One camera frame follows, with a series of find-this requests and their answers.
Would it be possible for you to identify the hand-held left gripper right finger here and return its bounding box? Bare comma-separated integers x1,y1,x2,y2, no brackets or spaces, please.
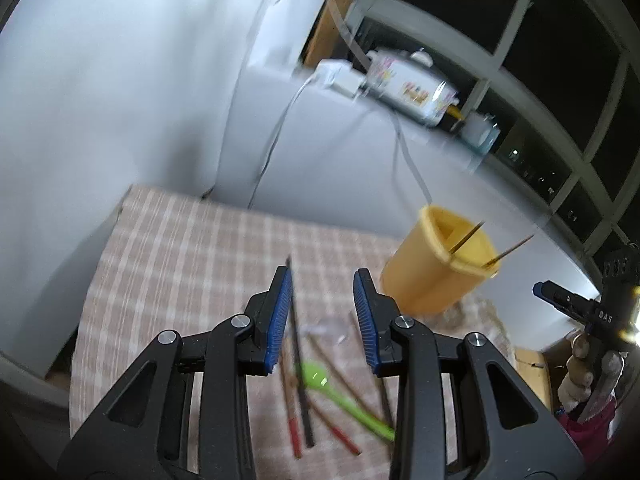
352,268,586,480

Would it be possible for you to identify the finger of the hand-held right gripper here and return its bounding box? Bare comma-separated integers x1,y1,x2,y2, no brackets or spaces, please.
532,281,601,323

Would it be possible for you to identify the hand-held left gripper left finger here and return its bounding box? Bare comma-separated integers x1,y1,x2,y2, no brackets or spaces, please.
57,266,293,480

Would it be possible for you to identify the black chopstick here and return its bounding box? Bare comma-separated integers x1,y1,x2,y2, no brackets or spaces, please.
285,255,316,449

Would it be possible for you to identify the brown wooden chopstick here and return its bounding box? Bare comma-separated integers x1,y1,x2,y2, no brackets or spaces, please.
307,336,363,404

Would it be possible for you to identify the green plastic spoon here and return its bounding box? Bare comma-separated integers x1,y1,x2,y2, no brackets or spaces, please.
296,361,397,442

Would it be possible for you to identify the yellow plastic utensil holder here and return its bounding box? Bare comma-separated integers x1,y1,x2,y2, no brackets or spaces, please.
380,204,502,314

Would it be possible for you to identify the dark brown chopstick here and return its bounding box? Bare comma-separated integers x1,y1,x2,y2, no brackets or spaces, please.
378,377,394,426

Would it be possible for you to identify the red-tipped wooden chopstick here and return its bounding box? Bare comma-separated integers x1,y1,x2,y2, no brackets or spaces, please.
300,395,362,457
277,350,302,459

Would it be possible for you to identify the person's right hand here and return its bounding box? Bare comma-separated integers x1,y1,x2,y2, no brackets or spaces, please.
557,334,595,404

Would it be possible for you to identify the clear plastic piece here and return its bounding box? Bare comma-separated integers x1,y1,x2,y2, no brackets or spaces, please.
307,317,352,347

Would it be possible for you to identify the thin brown chopstick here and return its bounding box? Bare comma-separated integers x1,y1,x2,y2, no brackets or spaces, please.
481,234,536,267

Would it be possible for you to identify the light wooden stool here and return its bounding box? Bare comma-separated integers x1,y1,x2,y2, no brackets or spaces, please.
514,344,553,411

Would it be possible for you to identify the striped beige cloth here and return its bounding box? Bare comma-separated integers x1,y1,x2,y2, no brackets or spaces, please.
430,292,516,361

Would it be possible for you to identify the beige checked tablecloth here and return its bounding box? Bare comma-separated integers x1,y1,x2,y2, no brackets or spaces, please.
70,185,516,480

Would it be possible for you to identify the thin light wooden chopstick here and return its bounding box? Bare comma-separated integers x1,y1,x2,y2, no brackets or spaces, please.
451,221,486,256

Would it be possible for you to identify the pink clothing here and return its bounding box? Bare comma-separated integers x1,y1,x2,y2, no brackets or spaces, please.
556,400,623,466

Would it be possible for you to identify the white and blue kettle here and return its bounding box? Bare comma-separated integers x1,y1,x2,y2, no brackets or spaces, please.
460,110,501,153

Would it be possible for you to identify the white floral rice cooker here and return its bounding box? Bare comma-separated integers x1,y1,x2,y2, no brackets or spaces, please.
365,47,461,128

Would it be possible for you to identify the wooden board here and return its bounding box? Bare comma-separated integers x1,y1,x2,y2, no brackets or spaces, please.
302,0,361,68

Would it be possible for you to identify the dark power cable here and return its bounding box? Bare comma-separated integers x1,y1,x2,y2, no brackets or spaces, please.
390,110,435,207

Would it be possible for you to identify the white power cable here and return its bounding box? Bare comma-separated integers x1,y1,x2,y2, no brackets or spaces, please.
246,77,316,209

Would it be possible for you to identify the white window frame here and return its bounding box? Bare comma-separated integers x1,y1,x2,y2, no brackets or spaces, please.
350,0,640,281

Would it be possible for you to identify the white cord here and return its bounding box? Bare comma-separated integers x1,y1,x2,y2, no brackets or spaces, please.
327,0,372,70

